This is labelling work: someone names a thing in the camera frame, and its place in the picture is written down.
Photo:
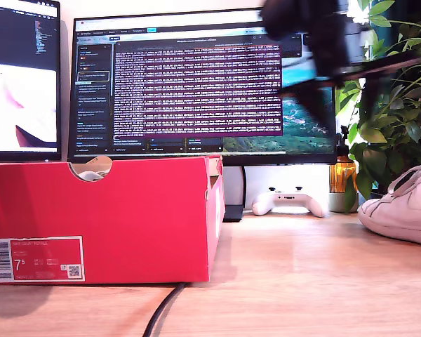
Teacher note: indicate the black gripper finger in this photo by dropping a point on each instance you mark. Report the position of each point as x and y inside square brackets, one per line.
[319, 102]

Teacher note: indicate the wide black computer monitor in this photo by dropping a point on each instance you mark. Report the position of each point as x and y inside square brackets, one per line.
[196, 87]

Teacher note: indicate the green leafy plant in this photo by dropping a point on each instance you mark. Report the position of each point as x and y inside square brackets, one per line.
[400, 133]

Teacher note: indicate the dark teal curtain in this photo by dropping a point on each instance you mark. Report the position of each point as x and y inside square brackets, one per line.
[410, 8]

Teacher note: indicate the white lace-up shoe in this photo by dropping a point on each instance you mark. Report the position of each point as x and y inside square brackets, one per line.
[407, 217]
[89, 175]

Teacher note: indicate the narrow black computer monitor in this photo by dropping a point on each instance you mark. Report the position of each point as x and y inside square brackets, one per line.
[21, 35]

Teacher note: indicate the white game controller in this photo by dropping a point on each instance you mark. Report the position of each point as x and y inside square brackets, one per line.
[287, 201]

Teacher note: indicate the pale green round cup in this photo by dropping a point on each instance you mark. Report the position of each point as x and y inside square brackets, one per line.
[337, 203]

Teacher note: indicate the dark monitor stand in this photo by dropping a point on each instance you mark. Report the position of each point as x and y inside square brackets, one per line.
[233, 212]

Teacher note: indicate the amber glass bottle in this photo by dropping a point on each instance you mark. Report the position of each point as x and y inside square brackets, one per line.
[338, 175]

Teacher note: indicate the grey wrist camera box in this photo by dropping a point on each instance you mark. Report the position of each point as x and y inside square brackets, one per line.
[356, 42]

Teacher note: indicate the red shoebox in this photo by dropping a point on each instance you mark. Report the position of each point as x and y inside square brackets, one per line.
[126, 217]

